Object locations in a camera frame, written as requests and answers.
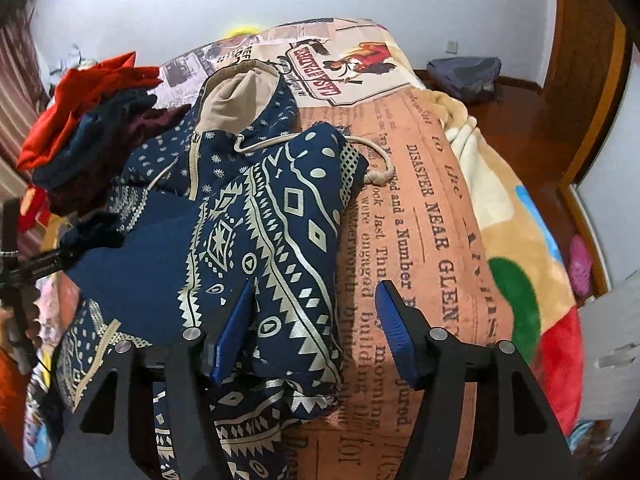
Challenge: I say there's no grey bag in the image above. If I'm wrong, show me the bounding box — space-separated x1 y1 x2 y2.
426 56 502 103

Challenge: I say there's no maroon folded garment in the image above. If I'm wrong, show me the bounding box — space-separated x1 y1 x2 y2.
47 105 193 213

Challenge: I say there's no colourful plush blanket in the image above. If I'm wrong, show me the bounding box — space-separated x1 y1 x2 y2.
400 45 586 436

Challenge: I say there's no dark blue folded garment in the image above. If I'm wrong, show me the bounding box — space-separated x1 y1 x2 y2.
32 87 158 186

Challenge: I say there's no orange cloth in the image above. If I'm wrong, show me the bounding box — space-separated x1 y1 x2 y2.
0 347 31 441

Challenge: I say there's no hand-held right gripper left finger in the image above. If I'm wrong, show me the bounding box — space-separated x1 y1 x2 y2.
47 280 258 480

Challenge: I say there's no red folded garment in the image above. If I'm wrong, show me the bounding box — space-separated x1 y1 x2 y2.
17 51 163 171

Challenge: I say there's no striped pink curtain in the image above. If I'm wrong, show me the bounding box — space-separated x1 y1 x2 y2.
0 10 51 201

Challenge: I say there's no pink slipper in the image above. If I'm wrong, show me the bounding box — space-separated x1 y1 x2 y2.
567 234 593 298

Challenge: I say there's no navy patterned hoodie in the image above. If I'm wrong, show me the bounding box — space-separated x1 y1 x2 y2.
52 60 396 480

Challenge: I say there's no red plush toy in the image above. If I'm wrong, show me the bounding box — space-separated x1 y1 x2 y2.
17 185 51 233

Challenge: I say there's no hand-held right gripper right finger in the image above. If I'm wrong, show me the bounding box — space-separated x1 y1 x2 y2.
374 280 581 480

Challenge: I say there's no wooden door frame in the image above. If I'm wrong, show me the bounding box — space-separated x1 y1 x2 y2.
542 0 631 296

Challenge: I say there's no newspaper print bed sheet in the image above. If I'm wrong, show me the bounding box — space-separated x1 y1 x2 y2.
160 17 516 480

